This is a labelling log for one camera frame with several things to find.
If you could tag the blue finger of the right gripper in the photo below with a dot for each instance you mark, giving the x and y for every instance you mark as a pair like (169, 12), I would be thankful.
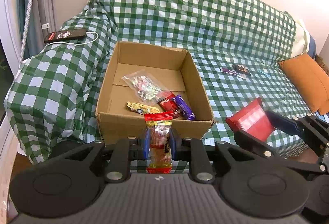
(282, 123)
(250, 143)

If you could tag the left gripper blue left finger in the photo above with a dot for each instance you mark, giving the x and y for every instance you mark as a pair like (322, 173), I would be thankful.
(146, 143)

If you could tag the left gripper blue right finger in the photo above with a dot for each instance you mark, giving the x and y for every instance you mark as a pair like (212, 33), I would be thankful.
(173, 137)

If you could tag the red snack packet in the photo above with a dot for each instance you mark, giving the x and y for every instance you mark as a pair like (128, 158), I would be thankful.
(253, 120)

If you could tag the red yellow snack bar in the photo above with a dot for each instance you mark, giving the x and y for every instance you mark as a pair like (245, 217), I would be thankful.
(159, 126)

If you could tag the purple chocolate bar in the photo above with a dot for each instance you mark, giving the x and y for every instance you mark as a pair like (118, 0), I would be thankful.
(186, 110)

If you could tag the dark red chocolate packet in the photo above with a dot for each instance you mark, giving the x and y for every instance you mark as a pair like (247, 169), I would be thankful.
(167, 103)

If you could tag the yellow gold snack bar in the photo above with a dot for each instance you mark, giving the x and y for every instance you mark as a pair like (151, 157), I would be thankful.
(142, 108)

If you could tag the light blue thin stick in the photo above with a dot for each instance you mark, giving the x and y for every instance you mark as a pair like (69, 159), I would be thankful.
(264, 73)

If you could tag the clear bag of candies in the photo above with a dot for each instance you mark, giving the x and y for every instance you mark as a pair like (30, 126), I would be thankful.
(147, 89)

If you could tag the purple white stick packet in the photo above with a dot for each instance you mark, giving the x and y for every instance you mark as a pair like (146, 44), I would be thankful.
(232, 73)

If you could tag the black biscuit packet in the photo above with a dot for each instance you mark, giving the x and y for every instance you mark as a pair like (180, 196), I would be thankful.
(241, 69)

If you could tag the orange cushion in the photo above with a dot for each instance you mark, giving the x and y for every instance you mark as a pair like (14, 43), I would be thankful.
(310, 80)

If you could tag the open cardboard box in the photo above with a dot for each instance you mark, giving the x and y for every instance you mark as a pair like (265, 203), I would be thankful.
(173, 68)

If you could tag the black smartphone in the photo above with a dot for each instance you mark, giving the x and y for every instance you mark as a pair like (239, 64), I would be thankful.
(65, 35)

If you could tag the white window door frame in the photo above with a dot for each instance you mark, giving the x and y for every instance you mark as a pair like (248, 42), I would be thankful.
(10, 33)

